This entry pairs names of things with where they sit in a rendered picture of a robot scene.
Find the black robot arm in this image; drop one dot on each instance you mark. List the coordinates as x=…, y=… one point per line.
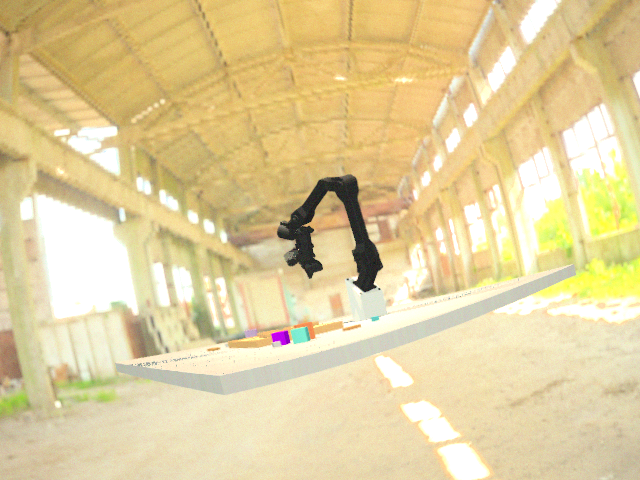
x=365, y=253

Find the pale yellow square board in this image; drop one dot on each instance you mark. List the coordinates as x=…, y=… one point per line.
x=263, y=339

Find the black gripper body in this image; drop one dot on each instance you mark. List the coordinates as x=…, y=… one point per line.
x=310, y=264

